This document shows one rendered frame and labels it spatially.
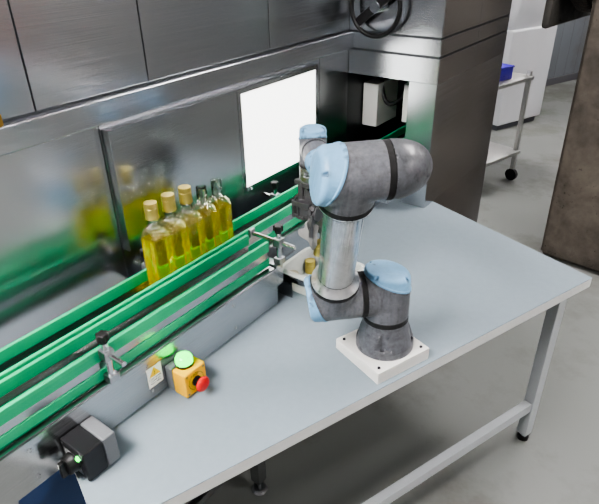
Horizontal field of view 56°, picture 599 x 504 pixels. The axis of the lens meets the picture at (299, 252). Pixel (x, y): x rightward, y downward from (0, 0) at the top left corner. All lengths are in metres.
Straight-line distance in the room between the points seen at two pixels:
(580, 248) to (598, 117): 0.75
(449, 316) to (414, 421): 0.81
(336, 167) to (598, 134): 2.41
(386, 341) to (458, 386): 1.19
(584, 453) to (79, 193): 2.00
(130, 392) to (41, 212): 0.47
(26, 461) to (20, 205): 0.55
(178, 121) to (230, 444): 0.86
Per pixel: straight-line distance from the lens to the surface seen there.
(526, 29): 5.78
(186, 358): 1.40
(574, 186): 3.44
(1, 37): 1.36
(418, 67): 2.19
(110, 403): 1.37
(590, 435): 2.59
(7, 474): 1.30
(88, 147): 1.49
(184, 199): 1.51
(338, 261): 1.22
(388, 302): 1.39
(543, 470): 2.40
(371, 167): 1.04
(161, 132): 1.59
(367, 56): 2.29
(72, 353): 1.37
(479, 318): 1.73
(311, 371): 1.49
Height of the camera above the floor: 1.75
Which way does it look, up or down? 30 degrees down
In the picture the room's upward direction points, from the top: 1 degrees counter-clockwise
